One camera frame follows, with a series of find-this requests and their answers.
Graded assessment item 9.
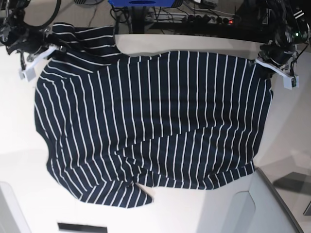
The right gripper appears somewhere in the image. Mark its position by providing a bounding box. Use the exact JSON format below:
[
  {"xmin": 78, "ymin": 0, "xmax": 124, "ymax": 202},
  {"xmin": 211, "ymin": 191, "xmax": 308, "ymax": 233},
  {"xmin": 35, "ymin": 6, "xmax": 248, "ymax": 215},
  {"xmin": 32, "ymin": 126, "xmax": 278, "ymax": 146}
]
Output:
[{"xmin": 2, "ymin": 26, "xmax": 65, "ymax": 82}]

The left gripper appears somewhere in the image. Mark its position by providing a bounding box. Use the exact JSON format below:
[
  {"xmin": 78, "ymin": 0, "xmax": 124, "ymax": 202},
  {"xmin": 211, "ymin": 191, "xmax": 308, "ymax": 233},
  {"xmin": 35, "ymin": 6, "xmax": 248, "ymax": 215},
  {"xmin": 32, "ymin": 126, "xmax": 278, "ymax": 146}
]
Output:
[{"xmin": 255, "ymin": 44, "xmax": 298, "ymax": 89}]

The navy white striped t-shirt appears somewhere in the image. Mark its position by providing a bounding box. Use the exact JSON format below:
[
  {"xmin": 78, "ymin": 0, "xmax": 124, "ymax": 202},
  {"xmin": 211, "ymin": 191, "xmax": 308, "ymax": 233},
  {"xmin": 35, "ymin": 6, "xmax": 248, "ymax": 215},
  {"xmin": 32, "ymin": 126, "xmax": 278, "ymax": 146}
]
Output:
[{"xmin": 35, "ymin": 23, "xmax": 273, "ymax": 208}]

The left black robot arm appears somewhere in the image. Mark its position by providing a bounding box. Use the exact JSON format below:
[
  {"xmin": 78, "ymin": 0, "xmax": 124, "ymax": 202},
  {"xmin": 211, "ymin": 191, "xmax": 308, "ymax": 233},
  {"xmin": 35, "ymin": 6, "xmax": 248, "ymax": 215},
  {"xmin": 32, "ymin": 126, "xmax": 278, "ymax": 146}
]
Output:
[{"xmin": 256, "ymin": 0, "xmax": 311, "ymax": 89}]

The grey robot base cover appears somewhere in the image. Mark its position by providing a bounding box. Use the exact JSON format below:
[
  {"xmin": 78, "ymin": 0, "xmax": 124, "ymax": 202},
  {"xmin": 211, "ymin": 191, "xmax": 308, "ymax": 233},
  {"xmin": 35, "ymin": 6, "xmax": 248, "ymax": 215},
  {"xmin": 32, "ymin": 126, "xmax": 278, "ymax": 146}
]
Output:
[
  {"xmin": 0, "ymin": 182, "xmax": 31, "ymax": 233},
  {"xmin": 227, "ymin": 169, "xmax": 303, "ymax": 233}
]

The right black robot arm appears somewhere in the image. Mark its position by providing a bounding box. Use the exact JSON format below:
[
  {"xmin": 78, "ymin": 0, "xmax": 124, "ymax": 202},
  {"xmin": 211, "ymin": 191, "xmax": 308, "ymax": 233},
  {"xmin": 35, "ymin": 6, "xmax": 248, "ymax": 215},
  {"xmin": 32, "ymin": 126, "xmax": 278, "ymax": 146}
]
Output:
[{"xmin": 0, "ymin": 0, "xmax": 66, "ymax": 81}]

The blue box with oval hole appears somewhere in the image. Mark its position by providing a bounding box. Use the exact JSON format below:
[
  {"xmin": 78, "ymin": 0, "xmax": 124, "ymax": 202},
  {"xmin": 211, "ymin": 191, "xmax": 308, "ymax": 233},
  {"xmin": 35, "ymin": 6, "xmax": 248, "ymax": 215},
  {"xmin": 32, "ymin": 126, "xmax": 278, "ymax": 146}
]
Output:
[{"xmin": 108, "ymin": 0, "xmax": 175, "ymax": 7}]

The black power strip red light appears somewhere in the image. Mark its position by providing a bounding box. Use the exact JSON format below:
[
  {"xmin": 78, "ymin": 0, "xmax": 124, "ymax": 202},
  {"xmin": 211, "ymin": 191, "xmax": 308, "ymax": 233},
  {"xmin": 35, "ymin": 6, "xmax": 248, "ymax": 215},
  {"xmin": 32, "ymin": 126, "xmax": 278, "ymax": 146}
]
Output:
[{"xmin": 182, "ymin": 14, "xmax": 237, "ymax": 25}]

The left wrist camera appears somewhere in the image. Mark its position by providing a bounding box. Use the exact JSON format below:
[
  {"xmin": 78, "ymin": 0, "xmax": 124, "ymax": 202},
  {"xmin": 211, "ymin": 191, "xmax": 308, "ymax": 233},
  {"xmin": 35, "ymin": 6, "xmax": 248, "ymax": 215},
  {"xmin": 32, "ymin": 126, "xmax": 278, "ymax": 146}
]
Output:
[{"xmin": 291, "ymin": 75, "xmax": 299, "ymax": 88}]

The black table leg post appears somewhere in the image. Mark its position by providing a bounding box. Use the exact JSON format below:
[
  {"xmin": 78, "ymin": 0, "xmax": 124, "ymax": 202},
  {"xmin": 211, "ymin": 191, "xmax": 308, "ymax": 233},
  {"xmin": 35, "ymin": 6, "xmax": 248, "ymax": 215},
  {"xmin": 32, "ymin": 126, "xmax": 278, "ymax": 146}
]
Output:
[{"xmin": 129, "ymin": 6, "xmax": 148, "ymax": 34}]

